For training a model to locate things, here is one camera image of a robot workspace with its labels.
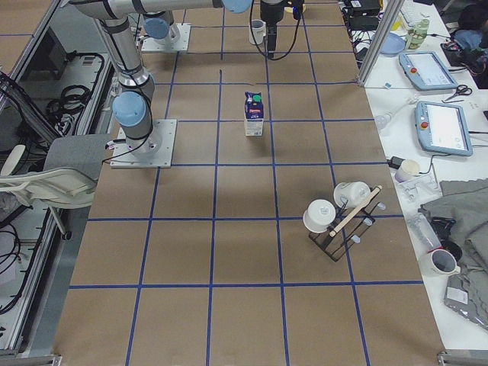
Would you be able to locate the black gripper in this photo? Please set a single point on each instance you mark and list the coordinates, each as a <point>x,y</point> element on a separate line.
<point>271,13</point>

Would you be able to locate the white ribbed mug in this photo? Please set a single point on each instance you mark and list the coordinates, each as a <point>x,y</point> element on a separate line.
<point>257,31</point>

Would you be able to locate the blue white milk carton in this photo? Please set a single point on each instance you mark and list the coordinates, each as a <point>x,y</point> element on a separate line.
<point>254,114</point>

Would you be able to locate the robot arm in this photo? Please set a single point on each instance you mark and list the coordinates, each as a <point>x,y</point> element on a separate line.
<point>132,109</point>
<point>161,26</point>

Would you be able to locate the cream paper cup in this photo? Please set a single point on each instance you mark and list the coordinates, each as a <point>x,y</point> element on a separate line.
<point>408,169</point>

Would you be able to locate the black electronics box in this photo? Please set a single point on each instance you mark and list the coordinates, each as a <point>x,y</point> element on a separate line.
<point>362,15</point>

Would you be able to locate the green glass jar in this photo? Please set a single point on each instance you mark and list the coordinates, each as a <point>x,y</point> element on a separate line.
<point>416,36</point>

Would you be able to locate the upper teach pendant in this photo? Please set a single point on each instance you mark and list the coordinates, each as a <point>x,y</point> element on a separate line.
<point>426,71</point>

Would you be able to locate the teach pendant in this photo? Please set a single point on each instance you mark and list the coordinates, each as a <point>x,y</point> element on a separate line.
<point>442,128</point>
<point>426,71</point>

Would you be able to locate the white mug on rack back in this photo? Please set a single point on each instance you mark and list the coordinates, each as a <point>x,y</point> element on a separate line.
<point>350,194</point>

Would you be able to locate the white mug on rack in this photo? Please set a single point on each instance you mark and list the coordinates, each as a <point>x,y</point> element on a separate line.
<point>319,215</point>
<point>350,194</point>

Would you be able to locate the white mug on rack front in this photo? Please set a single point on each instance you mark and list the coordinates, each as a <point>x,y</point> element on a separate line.
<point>319,215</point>

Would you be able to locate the lower teach pendant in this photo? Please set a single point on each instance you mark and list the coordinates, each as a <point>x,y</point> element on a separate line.
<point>442,128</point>

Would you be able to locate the black scissors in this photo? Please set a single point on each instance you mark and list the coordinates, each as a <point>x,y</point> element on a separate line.
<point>461,90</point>

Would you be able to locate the grey office chair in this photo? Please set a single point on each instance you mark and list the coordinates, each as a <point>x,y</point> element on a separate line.
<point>69,177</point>

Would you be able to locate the grey cloth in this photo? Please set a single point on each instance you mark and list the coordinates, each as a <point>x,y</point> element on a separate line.
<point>465,202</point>

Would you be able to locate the white red rim mug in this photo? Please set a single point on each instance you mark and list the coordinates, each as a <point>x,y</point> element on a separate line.
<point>438,262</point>

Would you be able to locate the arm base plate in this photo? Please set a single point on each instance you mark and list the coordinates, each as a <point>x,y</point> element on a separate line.
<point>150,45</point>
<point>155,152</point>

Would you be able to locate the aluminium frame post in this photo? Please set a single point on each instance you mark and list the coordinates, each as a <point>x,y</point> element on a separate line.
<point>390,15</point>

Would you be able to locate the wooden rack handle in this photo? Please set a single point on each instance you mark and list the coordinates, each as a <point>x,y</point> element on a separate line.
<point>377,189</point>

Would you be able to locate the black wire mug rack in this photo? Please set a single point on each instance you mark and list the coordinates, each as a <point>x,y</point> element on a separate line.
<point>336,247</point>

